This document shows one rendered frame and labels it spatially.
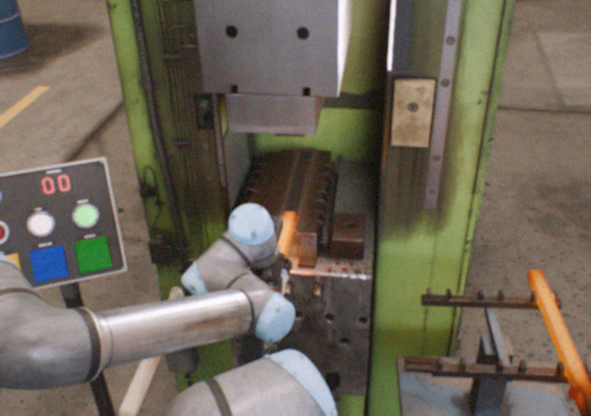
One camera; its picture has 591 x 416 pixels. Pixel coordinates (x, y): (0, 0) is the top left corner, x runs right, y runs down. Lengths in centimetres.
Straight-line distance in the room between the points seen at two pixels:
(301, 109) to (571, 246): 219
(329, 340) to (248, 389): 92
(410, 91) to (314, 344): 72
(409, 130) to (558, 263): 181
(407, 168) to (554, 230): 190
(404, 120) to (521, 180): 232
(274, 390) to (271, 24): 77
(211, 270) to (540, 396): 95
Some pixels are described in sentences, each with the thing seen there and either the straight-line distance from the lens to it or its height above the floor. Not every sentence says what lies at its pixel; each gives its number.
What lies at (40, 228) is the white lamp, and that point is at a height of 108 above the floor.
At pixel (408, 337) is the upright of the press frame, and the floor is 51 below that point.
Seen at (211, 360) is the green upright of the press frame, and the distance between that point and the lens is 219.
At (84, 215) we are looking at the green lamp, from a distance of 157.
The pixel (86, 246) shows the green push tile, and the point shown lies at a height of 103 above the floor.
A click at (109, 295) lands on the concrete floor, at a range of 302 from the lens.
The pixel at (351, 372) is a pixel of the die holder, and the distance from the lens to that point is 182.
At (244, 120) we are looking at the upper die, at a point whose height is 130.
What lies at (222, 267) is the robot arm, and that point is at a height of 125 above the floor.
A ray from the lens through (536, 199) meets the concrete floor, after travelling 366.
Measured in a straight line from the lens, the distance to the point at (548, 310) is 154.
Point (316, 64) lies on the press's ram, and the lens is 135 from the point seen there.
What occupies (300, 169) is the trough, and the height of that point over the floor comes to 99.
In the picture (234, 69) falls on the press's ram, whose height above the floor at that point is 142.
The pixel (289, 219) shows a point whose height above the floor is 101.
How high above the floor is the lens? 194
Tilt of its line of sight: 34 degrees down
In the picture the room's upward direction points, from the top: 2 degrees counter-clockwise
